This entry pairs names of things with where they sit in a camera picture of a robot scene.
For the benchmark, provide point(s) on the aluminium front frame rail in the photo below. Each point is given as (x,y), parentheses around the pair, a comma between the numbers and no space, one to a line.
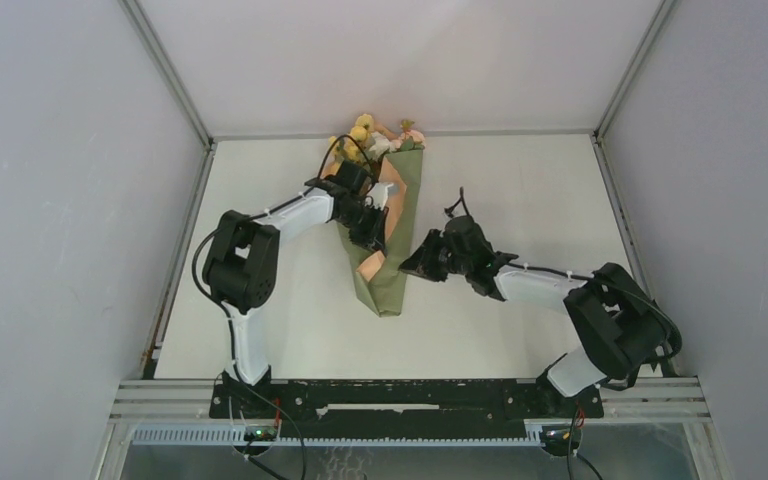
(679,400)

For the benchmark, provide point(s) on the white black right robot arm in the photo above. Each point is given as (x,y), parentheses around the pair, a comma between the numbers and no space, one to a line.
(619,327)

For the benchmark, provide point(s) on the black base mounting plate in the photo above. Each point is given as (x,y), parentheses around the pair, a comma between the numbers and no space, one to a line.
(355,410)

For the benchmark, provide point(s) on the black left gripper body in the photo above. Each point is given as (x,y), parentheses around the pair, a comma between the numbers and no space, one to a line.
(364,223)

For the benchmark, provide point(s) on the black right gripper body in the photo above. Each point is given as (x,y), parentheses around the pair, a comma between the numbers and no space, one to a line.
(439,258)

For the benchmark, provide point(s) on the orange wrapping paper sheet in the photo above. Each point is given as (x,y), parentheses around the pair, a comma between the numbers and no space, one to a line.
(378,283)

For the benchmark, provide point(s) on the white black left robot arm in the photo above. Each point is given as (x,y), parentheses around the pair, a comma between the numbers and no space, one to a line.
(239,273)

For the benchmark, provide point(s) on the yellow fake flower bunch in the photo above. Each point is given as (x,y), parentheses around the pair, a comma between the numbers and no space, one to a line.
(352,147)

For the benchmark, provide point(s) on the peach white fake flower bunch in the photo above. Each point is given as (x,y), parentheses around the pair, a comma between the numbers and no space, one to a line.
(383,141)

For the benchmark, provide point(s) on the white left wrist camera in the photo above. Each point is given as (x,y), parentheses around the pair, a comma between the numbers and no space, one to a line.
(379,194)

